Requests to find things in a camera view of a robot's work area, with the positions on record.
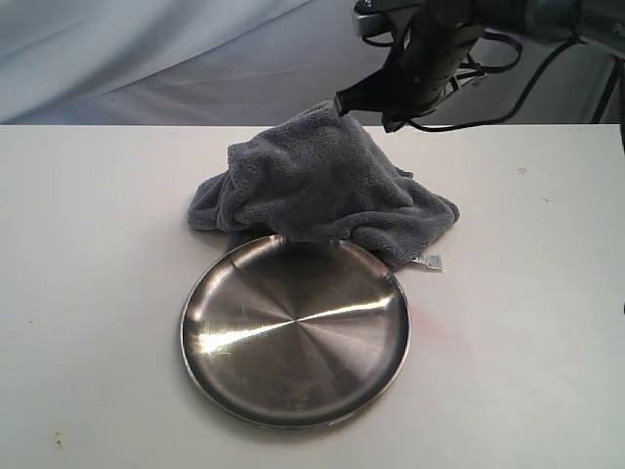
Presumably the round stainless steel plate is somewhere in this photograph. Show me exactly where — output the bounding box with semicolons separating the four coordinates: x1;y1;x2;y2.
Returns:
180;235;411;429

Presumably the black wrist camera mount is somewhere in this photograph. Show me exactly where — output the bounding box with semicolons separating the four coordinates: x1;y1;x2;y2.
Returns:
354;0;423;37

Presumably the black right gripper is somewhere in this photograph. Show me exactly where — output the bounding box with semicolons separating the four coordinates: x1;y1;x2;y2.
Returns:
334;1;483;133

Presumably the grey fluffy towel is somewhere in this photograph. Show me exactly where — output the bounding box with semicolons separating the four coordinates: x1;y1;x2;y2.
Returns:
187;102;460;271

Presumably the white printed care label tag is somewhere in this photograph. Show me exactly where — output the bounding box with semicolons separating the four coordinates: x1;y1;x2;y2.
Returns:
412;254;443;271

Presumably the grey backdrop cloth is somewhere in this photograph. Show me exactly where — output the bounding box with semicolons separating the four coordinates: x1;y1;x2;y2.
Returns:
0;0;625;126

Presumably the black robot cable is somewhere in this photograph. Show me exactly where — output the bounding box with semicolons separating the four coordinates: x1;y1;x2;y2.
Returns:
414;14;587;134

